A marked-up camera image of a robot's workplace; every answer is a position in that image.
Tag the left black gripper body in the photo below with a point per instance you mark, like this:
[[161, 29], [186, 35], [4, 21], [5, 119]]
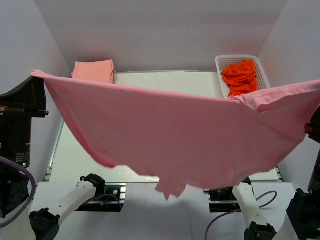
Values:
[[15, 130]]

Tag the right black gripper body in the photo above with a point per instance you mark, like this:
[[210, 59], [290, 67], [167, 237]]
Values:
[[313, 127]]

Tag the pink t-shirt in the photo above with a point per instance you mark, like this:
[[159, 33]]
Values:
[[184, 139]]

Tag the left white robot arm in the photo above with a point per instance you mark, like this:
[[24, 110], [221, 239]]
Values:
[[17, 190]]

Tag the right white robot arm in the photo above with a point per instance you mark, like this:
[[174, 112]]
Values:
[[300, 221]]

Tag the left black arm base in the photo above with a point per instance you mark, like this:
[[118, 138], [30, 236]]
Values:
[[110, 198]]

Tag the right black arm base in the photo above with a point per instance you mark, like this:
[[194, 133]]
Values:
[[222, 200]]

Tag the folded salmon t-shirt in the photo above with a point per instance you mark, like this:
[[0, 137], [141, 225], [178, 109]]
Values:
[[98, 71]]

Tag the orange crumpled t-shirt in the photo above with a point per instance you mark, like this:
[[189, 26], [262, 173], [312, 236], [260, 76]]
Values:
[[241, 78]]

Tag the white plastic basket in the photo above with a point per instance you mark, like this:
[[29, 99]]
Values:
[[223, 61]]

